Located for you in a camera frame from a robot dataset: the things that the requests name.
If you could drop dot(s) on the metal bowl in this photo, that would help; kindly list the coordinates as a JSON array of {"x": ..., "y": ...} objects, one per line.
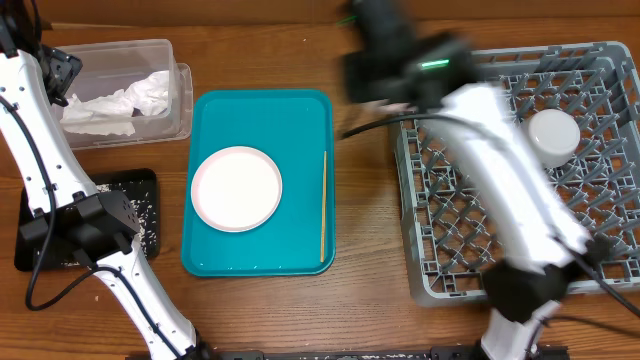
[{"x": 553, "y": 135}]

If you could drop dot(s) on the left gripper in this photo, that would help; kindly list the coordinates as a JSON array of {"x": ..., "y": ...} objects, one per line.
[{"x": 68, "y": 68}]

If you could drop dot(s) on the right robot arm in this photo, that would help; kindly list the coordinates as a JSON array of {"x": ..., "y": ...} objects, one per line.
[{"x": 545, "y": 247}]

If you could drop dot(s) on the clear plastic bin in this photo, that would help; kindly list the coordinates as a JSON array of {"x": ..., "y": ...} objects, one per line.
[{"x": 108, "y": 67}]

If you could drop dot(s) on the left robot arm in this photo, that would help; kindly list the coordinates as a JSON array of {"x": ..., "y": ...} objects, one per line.
[{"x": 97, "y": 228}]

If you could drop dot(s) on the black plastic tray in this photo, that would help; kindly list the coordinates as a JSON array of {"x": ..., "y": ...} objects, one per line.
[{"x": 25, "y": 255}]

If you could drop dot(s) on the white napkin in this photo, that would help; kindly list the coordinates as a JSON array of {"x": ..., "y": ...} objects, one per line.
[
  {"x": 105, "y": 115},
  {"x": 151, "y": 95}
]

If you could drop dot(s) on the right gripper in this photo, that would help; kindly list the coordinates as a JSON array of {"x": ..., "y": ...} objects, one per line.
[{"x": 361, "y": 76}]

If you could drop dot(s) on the wooden chopstick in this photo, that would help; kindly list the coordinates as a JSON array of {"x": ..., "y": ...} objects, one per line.
[{"x": 323, "y": 210}]

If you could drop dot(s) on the teal serving tray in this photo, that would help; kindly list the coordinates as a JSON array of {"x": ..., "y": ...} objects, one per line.
[{"x": 293, "y": 127}]

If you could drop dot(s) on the grey dishwasher rack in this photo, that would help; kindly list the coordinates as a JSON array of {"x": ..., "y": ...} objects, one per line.
[{"x": 449, "y": 240}]

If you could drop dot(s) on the large white plate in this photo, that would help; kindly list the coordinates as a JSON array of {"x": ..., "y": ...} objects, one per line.
[{"x": 236, "y": 189}]

